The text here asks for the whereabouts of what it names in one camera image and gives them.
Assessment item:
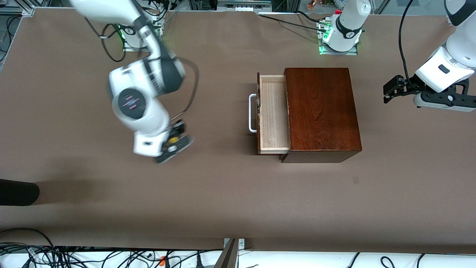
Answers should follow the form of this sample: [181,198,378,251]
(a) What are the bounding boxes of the aluminium frame rail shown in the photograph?
[0,5,36,16]

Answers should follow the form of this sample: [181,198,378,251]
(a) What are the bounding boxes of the dark brown wooden cabinet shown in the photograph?
[280,67,362,163]

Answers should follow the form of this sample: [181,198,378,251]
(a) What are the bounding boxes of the silver corner bracket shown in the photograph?
[223,238,245,252]

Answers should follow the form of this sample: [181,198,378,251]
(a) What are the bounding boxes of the wooden drawer with dark front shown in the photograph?
[257,73,291,155]

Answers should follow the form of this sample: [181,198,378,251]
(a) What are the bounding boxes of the tangled black floor cables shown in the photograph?
[0,242,223,268]

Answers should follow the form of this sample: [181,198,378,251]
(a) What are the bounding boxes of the curved black table cable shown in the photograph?
[296,10,331,23]

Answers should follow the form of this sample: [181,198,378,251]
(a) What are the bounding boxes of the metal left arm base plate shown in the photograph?
[318,20,358,55]

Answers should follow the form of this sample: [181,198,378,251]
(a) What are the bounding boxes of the long black table cable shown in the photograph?
[258,14,324,32]

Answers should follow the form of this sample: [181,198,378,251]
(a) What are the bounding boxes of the black rounded object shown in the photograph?
[0,179,40,206]

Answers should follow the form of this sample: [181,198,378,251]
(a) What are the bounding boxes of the arched black floor cable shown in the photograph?
[0,227,56,248]

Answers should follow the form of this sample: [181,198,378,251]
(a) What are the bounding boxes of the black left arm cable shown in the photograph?
[399,0,417,88]

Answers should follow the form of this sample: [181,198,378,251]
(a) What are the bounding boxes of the dark aluminium profile beam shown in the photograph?
[213,238,239,268]

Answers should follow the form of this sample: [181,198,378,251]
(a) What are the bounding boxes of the white power strip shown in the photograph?
[217,0,273,12]

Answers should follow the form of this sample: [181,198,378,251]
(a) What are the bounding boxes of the white metal drawer handle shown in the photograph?
[248,93,258,133]

